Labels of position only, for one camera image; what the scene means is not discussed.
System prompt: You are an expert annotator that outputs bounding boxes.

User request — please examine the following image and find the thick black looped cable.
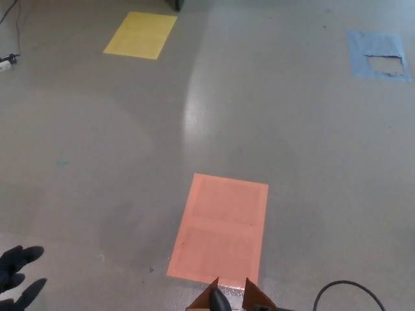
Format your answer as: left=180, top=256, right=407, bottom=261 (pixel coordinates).
left=312, top=280, right=394, bottom=311

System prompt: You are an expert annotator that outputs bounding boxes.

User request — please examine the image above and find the thin black floor cable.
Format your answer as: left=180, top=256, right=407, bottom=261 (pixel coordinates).
left=0, top=0, right=16, bottom=24
left=14, top=0, right=23, bottom=56

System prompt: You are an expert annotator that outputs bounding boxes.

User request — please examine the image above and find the orange floor sheet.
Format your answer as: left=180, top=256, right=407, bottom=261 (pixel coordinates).
left=165, top=172, right=270, bottom=286

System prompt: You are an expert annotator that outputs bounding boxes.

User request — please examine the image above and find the brown cardboard box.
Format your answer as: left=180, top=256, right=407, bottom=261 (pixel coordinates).
left=185, top=276, right=278, bottom=311

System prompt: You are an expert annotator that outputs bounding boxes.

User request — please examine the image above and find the yellow floor sheet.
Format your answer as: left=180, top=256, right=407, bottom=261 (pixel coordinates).
left=102, top=11, right=178, bottom=60

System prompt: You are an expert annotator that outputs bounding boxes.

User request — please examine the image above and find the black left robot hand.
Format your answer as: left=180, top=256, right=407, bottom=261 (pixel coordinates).
left=0, top=245, right=49, bottom=311

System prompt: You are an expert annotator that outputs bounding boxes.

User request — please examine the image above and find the torn blue floor sheet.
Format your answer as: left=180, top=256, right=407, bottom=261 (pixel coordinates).
left=347, top=30, right=412, bottom=84

